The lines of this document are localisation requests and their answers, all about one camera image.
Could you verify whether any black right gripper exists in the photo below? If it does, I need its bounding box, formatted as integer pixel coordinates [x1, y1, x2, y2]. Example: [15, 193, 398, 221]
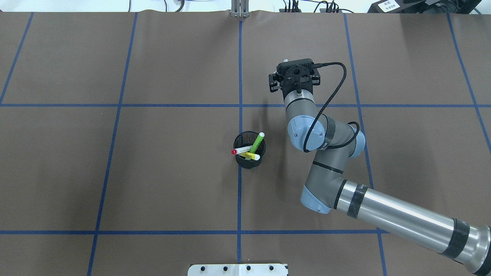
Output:
[269, 66, 320, 93]

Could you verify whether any red capped white marker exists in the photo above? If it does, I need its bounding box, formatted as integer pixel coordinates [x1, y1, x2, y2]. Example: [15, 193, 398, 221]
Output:
[231, 145, 252, 155]

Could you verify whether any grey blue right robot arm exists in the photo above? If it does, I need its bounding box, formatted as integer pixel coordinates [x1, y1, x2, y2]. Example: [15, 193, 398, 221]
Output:
[269, 58, 491, 276]

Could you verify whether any green marker pen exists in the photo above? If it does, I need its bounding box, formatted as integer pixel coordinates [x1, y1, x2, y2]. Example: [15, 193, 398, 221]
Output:
[249, 132, 265, 153]

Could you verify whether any black mesh pen holder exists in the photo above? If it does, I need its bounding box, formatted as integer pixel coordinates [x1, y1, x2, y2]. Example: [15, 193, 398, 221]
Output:
[233, 131, 265, 169]

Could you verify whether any yellow marker pen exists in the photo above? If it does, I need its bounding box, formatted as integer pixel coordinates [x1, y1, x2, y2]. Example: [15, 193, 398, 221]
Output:
[239, 152, 261, 161]

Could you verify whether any black labelled box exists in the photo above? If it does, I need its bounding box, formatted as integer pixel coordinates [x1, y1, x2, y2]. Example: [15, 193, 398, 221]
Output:
[367, 0, 405, 13]

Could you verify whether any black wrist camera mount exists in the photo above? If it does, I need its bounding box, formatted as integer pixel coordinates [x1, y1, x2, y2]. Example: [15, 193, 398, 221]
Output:
[276, 58, 314, 72]

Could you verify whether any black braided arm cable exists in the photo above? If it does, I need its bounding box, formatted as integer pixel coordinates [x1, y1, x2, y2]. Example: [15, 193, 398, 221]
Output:
[302, 62, 360, 153]

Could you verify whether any aluminium frame post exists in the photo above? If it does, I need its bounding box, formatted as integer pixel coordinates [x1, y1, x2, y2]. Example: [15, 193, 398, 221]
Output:
[230, 0, 250, 18]

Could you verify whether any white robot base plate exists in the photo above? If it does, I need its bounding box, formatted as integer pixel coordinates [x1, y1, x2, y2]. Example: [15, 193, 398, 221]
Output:
[187, 263, 289, 276]

